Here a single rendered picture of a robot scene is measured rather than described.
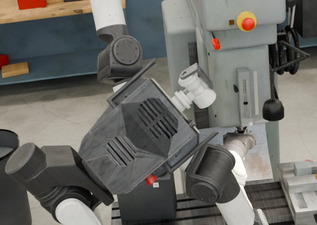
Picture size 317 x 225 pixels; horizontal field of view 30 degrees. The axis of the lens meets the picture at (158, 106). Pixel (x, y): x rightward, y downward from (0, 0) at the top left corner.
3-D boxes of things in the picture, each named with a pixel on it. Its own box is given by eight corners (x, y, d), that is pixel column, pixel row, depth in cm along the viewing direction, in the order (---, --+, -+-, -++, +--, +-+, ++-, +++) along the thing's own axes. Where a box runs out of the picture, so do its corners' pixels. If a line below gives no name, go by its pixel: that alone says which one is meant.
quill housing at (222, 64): (273, 124, 215) (271, 42, 201) (217, 131, 215) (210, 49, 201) (262, 103, 232) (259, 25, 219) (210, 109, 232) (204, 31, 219)
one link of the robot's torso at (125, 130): (126, 230, 157) (228, 143, 155) (44, 133, 159) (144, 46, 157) (137, 210, 187) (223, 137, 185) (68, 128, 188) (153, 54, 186)
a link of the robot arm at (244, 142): (255, 130, 220) (247, 145, 210) (256, 152, 224) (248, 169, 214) (223, 127, 225) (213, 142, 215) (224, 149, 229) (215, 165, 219)
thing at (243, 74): (252, 125, 210) (249, 70, 201) (241, 126, 210) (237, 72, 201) (250, 120, 214) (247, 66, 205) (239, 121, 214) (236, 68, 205)
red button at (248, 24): (255, 30, 181) (255, 18, 179) (242, 32, 181) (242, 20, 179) (253, 27, 184) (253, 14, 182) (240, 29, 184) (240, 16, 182)
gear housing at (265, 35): (279, 44, 198) (278, 15, 194) (206, 53, 198) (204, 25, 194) (258, 15, 229) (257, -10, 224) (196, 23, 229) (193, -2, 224)
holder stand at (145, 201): (175, 219, 235) (170, 176, 226) (120, 221, 237) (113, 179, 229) (177, 201, 245) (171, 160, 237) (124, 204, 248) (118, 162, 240)
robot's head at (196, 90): (196, 116, 177) (219, 97, 176) (177, 94, 172) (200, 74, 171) (189, 108, 182) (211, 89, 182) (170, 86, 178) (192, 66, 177)
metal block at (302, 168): (312, 180, 234) (312, 167, 231) (296, 181, 234) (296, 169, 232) (308, 173, 239) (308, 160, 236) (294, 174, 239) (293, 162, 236)
